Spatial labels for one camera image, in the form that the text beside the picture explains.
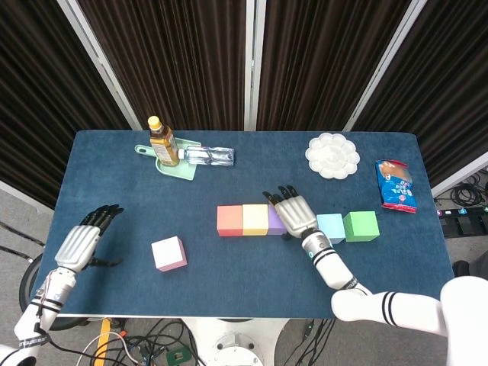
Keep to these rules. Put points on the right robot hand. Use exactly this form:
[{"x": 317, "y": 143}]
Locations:
[{"x": 295, "y": 213}]

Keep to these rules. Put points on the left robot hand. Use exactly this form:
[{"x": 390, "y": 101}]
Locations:
[{"x": 78, "y": 246}]

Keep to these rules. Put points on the purple cube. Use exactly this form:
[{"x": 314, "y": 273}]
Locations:
[{"x": 275, "y": 223}]

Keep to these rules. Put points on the light blue cube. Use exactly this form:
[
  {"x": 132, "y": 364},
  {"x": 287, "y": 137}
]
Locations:
[{"x": 331, "y": 228}]

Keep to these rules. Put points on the red cube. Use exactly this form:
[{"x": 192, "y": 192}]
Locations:
[{"x": 229, "y": 220}]

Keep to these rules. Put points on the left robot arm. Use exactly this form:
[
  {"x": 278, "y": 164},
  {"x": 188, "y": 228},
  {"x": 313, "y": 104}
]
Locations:
[{"x": 43, "y": 309}]

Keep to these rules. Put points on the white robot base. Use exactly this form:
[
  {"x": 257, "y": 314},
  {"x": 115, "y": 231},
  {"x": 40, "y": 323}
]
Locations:
[{"x": 236, "y": 343}]

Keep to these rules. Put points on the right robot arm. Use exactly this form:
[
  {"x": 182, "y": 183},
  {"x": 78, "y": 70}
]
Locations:
[{"x": 411, "y": 312}]

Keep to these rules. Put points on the yellow cube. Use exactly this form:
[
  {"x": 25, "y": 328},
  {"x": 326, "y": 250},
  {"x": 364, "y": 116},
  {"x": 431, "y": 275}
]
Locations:
[{"x": 254, "y": 218}]

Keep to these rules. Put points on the green cube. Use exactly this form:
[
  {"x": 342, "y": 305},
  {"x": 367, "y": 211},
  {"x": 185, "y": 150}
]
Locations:
[{"x": 361, "y": 225}]

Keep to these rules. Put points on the pink white cube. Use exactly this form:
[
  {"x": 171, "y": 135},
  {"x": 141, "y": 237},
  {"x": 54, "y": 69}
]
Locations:
[{"x": 167, "y": 253}]

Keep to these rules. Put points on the white flower paint palette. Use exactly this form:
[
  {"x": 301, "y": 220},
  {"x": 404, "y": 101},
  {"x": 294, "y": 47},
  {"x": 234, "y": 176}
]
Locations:
[{"x": 332, "y": 155}]

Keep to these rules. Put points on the blue fabric table cover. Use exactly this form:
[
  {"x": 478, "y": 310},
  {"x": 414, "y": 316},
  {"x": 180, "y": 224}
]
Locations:
[{"x": 244, "y": 278}]

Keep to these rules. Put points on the yellow floor tape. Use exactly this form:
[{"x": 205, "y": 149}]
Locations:
[{"x": 102, "y": 339}]

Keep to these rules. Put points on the clear water bottle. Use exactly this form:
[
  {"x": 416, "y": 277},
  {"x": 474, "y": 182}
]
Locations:
[{"x": 209, "y": 155}]

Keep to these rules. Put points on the blue snack bag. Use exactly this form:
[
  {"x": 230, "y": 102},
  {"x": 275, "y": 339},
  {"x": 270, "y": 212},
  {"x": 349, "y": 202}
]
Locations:
[{"x": 396, "y": 187}]

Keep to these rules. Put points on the mint green plastic scoop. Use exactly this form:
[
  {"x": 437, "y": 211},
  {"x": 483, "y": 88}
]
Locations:
[{"x": 179, "y": 171}]

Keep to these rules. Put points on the yellow tea bottle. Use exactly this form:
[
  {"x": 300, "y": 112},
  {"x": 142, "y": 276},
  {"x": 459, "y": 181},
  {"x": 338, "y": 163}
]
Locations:
[{"x": 163, "y": 146}]

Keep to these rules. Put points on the green circuit board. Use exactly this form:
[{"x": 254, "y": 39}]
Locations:
[{"x": 177, "y": 356}]

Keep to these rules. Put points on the dark pleated partition panel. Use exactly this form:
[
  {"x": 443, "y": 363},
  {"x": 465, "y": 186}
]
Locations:
[
  {"x": 320, "y": 61},
  {"x": 38, "y": 95},
  {"x": 446, "y": 84},
  {"x": 179, "y": 61}
]

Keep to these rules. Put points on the white partition post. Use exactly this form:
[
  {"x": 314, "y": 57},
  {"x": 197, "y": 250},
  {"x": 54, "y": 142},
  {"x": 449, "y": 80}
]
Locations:
[
  {"x": 381, "y": 65},
  {"x": 101, "y": 61},
  {"x": 254, "y": 65}
]

